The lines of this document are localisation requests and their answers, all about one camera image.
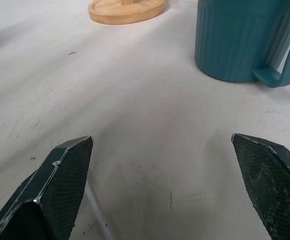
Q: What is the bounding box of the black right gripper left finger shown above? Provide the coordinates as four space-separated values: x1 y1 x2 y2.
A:
0 135 94 240

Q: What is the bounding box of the teal ribbed mug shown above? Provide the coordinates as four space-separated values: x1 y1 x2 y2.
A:
194 0 290 89

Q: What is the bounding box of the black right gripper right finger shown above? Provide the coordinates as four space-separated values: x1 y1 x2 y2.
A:
231 133 290 240

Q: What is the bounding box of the round wooden stand base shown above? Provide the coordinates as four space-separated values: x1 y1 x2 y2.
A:
87 0 166 25

